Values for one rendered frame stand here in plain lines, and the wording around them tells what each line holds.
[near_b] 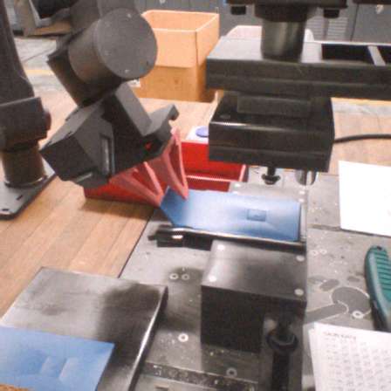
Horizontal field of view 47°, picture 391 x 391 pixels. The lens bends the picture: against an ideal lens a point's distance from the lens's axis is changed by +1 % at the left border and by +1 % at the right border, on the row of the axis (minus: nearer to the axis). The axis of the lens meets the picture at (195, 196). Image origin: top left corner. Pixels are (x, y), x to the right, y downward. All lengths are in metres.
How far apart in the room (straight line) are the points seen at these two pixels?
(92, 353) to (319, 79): 0.33
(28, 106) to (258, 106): 0.41
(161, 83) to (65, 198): 2.15
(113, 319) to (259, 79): 0.29
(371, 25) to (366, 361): 4.61
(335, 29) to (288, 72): 4.57
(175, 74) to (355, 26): 2.57
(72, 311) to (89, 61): 0.27
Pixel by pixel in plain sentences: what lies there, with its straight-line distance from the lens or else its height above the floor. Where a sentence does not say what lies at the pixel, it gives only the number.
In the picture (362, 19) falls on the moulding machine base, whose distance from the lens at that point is 4.94.
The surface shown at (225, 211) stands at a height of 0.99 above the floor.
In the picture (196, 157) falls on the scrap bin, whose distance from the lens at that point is 0.76.
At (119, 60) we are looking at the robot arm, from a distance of 0.38.
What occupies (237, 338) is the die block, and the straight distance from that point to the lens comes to 0.47.
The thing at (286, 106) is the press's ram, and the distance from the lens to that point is 0.38.
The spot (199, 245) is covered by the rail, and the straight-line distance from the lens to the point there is 0.50.
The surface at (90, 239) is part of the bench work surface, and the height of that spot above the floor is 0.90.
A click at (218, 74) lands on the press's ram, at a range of 0.39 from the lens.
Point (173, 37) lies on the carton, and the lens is 2.73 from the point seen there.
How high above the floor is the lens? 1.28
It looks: 32 degrees down
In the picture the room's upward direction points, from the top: straight up
